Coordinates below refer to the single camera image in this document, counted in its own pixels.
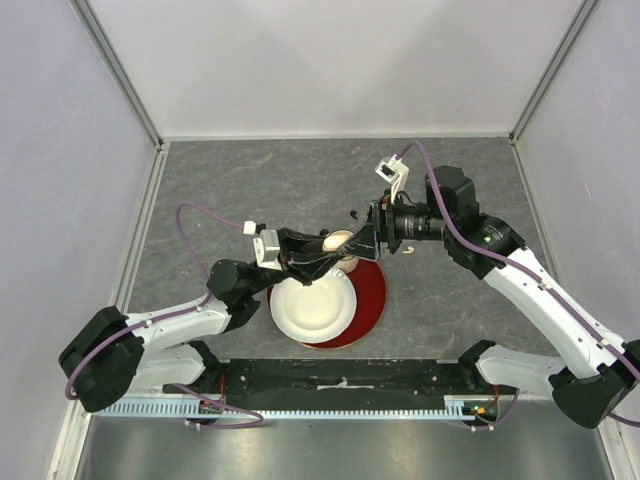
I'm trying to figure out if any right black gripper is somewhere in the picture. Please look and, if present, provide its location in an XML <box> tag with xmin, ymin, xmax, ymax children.
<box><xmin>338</xmin><ymin>187</ymin><xmax>453</xmax><ymax>260</ymax></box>

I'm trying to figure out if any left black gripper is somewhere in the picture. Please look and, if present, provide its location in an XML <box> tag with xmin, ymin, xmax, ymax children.
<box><xmin>245</xmin><ymin>227</ymin><xmax>347</xmax><ymax>297</ymax></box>

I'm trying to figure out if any pink earbud charging case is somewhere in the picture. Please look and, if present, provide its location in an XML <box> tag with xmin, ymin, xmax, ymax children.
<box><xmin>322</xmin><ymin>230</ymin><xmax>353</xmax><ymax>252</ymax></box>

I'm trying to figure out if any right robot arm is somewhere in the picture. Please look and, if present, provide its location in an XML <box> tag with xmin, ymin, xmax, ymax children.
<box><xmin>347</xmin><ymin>159</ymin><xmax>639</xmax><ymax>429</ymax></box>

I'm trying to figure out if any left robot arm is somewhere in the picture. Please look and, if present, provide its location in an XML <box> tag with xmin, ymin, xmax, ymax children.
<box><xmin>59</xmin><ymin>229</ymin><xmax>357</xmax><ymax>413</ymax></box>

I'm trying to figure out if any red round tray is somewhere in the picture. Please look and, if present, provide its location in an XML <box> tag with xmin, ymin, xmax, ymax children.
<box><xmin>267</xmin><ymin>261</ymin><xmax>387</xmax><ymax>349</ymax></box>

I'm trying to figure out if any white paper plate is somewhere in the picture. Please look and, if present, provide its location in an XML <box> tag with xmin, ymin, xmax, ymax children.
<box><xmin>269</xmin><ymin>268</ymin><xmax>357</xmax><ymax>344</ymax></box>

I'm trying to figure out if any beige mug black handle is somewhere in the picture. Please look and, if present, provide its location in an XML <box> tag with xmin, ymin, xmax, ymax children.
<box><xmin>334</xmin><ymin>256</ymin><xmax>359</xmax><ymax>274</ymax></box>

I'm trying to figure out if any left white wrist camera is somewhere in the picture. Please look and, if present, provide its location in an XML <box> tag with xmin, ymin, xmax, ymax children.
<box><xmin>253</xmin><ymin>229</ymin><xmax>282</xmax><ymax>271</ymax></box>

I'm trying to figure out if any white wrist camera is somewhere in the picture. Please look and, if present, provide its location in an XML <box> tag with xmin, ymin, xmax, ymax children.
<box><xmin>253</xmin><ymin>229</ymin><xmax>282</xmax><ymax>271</ymax></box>
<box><xmin>374</xmin><ymin>155</ymin><xmax>409</xmax><ymax>205</ymax></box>

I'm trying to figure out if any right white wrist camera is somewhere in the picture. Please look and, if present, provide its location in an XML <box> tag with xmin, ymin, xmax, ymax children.
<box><xmin>374</xmin><ymin>155</ymin><xmax>409</xmax><ymax>205</ymax></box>

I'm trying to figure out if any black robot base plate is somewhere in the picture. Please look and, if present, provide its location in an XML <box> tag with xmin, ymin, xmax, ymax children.
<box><xmin>207</xmin><ymin>359</ymin><xmax>493</xmax><ymax>396</ymax></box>

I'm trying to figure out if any grey cable duct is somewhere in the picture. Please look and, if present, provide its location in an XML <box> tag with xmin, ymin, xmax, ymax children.
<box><xmin>97</xmin><ymin>395</ymin><xmax>498</xmax><ymax>421</ymax></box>

